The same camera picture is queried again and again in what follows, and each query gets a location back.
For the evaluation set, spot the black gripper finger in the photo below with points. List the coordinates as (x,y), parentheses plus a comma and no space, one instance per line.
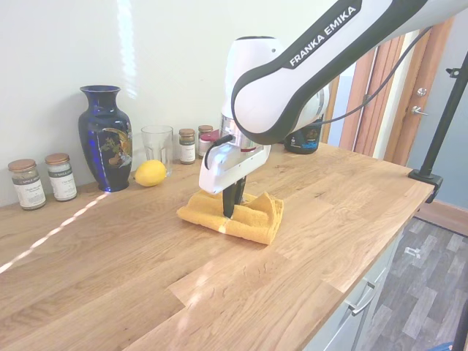
(229,201)
(241,188)

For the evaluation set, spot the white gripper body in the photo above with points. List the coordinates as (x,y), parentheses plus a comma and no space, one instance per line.
(248,159)

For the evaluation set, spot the yellow terry cloth towel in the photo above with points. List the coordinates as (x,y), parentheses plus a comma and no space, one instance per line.
(252,219)

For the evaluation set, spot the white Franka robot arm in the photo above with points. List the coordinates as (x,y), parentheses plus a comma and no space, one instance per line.
(278,91)

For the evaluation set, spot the white mug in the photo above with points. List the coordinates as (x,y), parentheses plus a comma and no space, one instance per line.
(208,146)

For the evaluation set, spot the spice jar copper lid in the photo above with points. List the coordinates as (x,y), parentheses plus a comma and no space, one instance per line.
(205,129)
(62,179)
(186,148)
(28,186)

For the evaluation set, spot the black Vega protein tub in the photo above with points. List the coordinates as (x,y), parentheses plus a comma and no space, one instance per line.
(303,140)

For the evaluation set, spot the yellow lemon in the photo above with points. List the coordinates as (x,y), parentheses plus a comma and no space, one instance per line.
(150,173)

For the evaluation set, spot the clear drinking glass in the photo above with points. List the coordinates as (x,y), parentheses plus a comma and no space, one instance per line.
(157,146)

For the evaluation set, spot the dark blue painted vase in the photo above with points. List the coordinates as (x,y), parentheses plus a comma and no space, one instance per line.
(104,146)

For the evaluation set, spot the white drawer front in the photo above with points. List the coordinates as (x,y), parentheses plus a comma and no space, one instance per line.
(365,278)

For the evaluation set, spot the small white floor object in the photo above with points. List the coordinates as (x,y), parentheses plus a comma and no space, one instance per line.
(412,252)

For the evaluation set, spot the silver deadbolt lock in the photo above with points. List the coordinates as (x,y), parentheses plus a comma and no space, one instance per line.
(422,92)

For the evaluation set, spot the blue grey door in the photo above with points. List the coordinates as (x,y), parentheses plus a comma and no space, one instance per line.
(453,146)

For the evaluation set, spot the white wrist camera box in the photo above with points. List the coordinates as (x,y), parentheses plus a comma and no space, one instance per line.
(219,155)

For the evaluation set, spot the wooden door frame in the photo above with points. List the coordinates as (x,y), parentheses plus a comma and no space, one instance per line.
(387,120)

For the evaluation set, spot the black clamp-on camera stand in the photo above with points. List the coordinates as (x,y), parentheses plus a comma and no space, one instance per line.
(439,135)

